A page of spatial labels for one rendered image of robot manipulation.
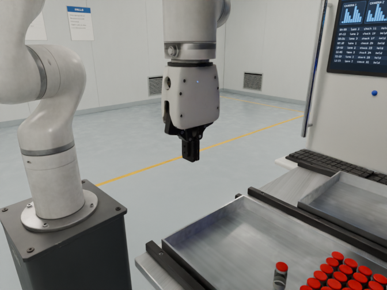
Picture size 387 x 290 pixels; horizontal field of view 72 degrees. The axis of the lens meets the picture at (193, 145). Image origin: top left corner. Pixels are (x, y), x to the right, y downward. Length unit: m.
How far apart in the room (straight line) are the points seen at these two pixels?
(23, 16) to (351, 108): 1.14
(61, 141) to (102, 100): 5.04
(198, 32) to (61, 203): 0.54
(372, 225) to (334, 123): 0.63
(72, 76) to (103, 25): 5.02
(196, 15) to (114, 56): 5.39
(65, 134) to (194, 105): 0.37
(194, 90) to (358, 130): 0.95
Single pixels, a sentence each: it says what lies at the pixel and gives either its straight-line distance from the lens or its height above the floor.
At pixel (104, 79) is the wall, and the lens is 5.70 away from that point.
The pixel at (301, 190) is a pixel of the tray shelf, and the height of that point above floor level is 0.88.
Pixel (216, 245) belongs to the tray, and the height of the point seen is 0.88.
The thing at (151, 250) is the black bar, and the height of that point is 0.90.
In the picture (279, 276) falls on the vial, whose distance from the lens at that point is 0.53.
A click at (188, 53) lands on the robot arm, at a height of 1.27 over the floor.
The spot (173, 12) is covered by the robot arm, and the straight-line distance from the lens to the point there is 0.43.
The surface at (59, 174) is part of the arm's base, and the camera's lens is 0.72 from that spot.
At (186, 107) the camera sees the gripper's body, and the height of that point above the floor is 1.19.
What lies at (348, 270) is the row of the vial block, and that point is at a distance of 0.56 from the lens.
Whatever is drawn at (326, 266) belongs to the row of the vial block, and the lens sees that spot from 0.55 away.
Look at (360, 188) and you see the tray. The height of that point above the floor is 0.88.
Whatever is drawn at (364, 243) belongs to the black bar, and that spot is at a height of 0.90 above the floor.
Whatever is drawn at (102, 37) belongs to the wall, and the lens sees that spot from 5.69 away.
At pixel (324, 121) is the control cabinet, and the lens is 1.34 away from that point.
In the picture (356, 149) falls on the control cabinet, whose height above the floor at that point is 0.87.
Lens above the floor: 1.29
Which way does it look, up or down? 21 degrees down
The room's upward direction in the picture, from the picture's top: straight up
